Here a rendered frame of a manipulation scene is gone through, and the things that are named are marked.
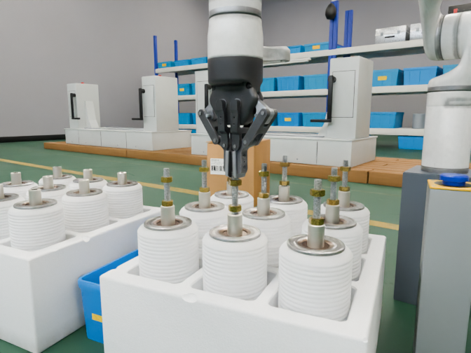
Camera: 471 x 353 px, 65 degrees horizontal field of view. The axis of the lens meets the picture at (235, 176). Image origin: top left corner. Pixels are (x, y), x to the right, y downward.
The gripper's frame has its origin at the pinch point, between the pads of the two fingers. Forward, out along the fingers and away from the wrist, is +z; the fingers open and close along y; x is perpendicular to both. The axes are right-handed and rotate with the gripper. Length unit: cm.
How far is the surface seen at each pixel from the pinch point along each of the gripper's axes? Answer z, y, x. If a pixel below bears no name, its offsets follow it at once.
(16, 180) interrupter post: 9, -66, -6
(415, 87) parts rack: -38, -94, 453
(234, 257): 12.1, 2.9, -3.7
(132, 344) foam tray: 27.2, -11.0, -11.1
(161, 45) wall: -158, -639, 503
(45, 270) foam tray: 20.5, -32.4, -14.1
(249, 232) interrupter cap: 10.1, 1.6, 1.3
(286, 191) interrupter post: 8.4, -5.3, 22.1
